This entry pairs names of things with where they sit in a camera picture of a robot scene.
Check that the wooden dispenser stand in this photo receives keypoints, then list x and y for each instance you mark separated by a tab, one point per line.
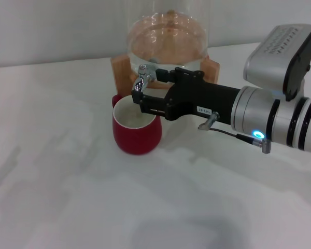
121	75

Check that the glass water dispenser jar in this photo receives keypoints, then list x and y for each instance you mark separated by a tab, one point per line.
168	33

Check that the red ceramic cup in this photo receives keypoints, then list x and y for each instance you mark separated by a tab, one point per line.
137	137

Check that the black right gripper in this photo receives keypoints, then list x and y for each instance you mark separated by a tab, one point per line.
202	101

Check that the chrome faucet tap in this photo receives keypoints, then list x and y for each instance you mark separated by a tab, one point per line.
142	80

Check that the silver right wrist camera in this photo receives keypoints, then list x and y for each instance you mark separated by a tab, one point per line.
272	59

